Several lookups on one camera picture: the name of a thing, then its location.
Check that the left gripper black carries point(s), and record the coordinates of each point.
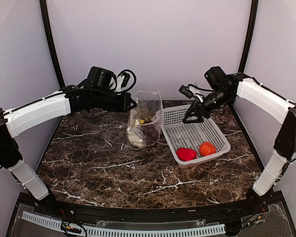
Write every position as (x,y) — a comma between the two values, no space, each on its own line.
(127,97)

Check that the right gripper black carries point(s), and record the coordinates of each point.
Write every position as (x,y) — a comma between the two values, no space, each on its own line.
(203,109)

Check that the orange toy pumpkin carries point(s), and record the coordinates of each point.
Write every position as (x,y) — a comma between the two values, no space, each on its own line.
(207,148)

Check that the clear zip top bag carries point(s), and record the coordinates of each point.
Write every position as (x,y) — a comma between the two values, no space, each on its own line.
(149,107)

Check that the white toy cauliflower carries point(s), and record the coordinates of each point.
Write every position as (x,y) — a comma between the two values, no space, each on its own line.
(134,141)

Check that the red toy bell pepper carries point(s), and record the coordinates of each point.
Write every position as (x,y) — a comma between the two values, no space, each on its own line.
(185,154)

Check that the dark red toy grapes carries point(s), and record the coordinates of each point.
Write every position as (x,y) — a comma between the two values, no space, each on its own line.
(151,132)

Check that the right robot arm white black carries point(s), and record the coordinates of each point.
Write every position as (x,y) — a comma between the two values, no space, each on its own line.
(224,90)

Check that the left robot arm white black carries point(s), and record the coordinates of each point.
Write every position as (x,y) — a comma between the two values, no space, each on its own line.
(102,89)

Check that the white plastic mesh basket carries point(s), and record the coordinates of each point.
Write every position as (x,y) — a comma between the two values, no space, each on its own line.
(191,136)

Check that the small circuit board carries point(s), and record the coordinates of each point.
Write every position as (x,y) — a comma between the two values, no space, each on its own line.
(68,229)

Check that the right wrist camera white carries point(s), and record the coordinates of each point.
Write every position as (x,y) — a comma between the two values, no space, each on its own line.
(192,91)

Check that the left black frame post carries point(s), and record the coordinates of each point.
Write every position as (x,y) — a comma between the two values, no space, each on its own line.
(51,43)

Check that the black frame post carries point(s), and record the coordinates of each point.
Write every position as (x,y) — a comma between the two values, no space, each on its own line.
(51,43)
(249,35)

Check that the right black frame post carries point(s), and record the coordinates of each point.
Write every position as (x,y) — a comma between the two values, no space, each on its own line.
(249,35)

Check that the black front rail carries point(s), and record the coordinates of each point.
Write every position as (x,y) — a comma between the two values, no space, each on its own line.
(210,213)

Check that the white slotted cable duct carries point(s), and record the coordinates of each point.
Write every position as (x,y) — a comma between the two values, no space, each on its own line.
(118,229)

